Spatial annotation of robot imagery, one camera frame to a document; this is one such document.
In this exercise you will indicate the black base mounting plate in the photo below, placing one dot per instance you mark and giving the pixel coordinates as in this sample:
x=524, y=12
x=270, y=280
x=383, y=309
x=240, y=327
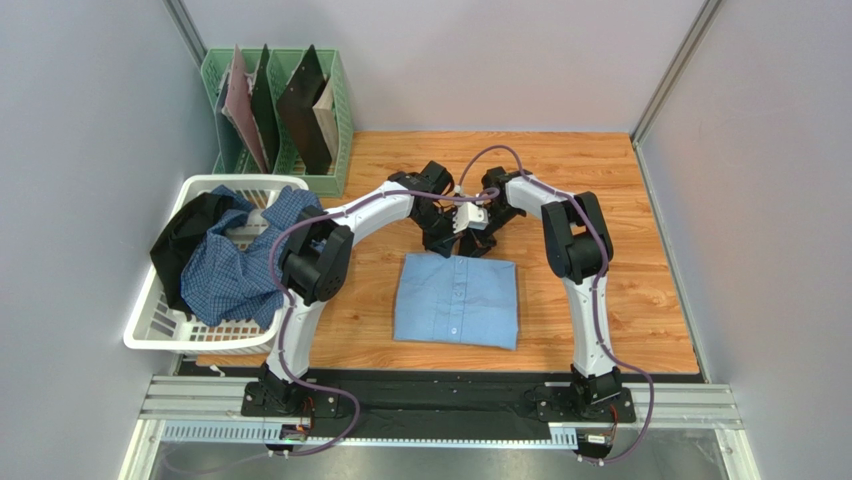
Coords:
x=431, y=405

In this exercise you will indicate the left corner aluminium profile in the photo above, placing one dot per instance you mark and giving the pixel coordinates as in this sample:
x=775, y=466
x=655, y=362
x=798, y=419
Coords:
x=187, y=29

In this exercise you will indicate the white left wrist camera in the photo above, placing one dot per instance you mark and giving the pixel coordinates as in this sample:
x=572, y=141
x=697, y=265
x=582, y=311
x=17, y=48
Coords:
x=470, y=215

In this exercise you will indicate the green plastic file rack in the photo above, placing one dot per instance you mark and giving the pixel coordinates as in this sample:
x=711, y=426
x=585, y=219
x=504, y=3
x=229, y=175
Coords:
x=234, y=158

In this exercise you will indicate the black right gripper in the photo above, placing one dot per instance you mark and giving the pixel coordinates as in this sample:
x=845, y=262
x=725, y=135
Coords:
x=485, y=239

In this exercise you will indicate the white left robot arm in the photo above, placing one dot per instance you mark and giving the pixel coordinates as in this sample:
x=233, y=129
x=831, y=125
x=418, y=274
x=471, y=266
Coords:
x=314, y=265

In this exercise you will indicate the blue checkered shirt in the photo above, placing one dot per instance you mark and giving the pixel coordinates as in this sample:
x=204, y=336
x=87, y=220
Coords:
x=222, y=282

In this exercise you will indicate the aluminium frame rail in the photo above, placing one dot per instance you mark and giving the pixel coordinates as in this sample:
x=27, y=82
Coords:
x=192, y=427

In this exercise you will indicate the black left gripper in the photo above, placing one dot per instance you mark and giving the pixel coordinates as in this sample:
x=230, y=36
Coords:
x=443, y=244

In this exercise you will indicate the beige board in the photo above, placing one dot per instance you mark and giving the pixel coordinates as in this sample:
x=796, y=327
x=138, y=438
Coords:
x=323, y=109

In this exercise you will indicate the black garment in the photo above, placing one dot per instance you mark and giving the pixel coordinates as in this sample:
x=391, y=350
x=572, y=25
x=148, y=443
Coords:
x=179, y=239

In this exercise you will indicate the corner aluminium profile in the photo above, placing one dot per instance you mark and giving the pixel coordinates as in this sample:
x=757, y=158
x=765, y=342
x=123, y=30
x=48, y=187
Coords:
x=187, y=29
x=685, y=51

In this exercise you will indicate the right corner aluminium profile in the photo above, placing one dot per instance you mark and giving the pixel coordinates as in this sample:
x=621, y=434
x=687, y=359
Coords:
x=685, y=51

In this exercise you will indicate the dark green board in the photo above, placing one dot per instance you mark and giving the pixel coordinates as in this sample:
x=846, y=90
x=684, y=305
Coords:
x=263, y=110

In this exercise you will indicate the light blue long sleeve shirt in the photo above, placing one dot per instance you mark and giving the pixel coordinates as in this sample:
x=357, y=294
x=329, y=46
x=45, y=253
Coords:
x=457, y=300

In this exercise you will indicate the black board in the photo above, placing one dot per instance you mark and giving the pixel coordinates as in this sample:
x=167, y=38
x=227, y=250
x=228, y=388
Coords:
x=295, y=107

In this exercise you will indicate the pink board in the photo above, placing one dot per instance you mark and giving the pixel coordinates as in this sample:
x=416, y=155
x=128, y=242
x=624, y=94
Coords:
x=238, y=108

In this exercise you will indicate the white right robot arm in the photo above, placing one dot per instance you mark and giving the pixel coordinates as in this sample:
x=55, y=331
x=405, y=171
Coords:
x=579, y=250

